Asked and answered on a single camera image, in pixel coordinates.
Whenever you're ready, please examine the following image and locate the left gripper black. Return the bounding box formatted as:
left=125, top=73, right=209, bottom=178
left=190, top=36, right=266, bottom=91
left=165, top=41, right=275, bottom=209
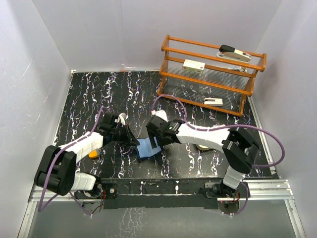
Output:
left=111, top=123, right=140, bottom=148

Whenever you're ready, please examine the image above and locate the blue card holder wallet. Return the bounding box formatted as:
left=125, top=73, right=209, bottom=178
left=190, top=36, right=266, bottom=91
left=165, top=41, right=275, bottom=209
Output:
left=136, top=137, right=162, bottom=161

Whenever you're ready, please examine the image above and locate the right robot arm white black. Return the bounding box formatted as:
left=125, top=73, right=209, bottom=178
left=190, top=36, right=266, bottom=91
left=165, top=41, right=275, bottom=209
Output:
left=146, top=116, right=260, bottom=197

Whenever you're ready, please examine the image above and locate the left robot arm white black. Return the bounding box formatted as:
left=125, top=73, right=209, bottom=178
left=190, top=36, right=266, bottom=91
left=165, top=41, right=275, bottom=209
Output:
left=34, top=113, right=139, bottom=198

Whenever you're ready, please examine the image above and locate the yellow grey small box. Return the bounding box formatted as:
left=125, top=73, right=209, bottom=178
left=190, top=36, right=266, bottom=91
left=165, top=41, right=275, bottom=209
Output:
left=89, top=149, right=100, bottom=159

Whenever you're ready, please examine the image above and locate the beige plastic tray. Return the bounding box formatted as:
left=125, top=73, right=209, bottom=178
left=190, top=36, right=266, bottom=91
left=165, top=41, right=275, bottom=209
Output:
left=196, top=144, right=212, bottom=151

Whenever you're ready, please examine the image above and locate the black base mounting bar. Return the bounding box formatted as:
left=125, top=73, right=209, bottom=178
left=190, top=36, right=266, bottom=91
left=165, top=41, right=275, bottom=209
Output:
left=74, top=177, right=251, bottom=210

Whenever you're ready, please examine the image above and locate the small white stapler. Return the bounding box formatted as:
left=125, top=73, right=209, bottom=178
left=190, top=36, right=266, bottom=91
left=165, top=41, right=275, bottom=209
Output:
left=204, top=98, right=223, bottom=107

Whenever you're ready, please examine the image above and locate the white staples box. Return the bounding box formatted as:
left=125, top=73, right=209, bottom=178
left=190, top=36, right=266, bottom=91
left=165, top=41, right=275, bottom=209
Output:
left=182, top=59, right=206, bottom=74

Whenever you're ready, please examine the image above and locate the orange wooden shelf rack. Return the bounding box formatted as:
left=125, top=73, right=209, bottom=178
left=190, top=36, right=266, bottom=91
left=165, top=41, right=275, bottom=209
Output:
left=157, top=35, right=267, bottom=117

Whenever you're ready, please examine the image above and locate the black beige stapler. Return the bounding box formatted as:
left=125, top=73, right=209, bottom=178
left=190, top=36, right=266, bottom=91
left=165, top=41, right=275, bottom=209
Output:
left=216, top=45, right=251, bottom=62

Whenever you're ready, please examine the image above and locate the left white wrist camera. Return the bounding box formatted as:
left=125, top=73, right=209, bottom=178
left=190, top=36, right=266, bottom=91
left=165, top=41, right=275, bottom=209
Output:
left=116, top=113, right=127, bottom=125

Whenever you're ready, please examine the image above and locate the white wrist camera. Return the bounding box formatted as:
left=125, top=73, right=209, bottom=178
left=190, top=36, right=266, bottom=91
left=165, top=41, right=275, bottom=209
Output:
left=151, top=110, right=168, bottom=121
left=116, top=113, right=127, bottom=125

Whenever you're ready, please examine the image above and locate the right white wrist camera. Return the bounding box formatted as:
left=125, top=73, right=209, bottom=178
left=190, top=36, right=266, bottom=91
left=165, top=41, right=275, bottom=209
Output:
left=151, top=110, right=168, bottom=121

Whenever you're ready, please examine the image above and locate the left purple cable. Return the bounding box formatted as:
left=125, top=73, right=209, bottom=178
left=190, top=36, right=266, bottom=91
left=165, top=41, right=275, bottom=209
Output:
left=37, top=106, right=105, bottom=216

